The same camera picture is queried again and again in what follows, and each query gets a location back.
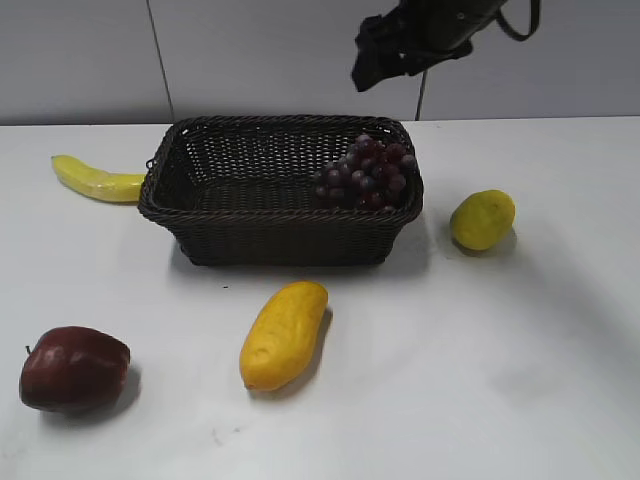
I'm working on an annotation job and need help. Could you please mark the purple grape bunch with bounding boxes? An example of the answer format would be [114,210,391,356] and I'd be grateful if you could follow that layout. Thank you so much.
[313,134,418,211]

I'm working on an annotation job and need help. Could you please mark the dark red apple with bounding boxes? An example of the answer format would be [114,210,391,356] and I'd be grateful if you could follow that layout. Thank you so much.
[19,326,131,415]

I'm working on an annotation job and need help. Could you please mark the dark brown wicker basket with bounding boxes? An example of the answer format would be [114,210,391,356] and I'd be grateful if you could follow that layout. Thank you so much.
[138,115,424,267]

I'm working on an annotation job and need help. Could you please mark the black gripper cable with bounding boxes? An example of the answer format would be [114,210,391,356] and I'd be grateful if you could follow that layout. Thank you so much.
[493,0,542,43]

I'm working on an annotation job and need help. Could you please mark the yellow banana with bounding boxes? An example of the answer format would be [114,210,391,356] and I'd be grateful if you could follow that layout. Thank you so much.
[51,155,146,203]

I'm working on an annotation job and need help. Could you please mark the yellow lemon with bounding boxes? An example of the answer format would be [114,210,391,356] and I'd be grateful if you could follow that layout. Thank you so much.
[450,190,516,251]

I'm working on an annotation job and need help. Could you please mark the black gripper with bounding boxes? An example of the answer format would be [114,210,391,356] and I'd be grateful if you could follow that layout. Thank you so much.
[351,0,505,92]

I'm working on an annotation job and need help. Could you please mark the orange-yellow mango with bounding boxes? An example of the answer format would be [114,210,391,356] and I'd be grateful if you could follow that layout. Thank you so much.
[239,281,328,392]

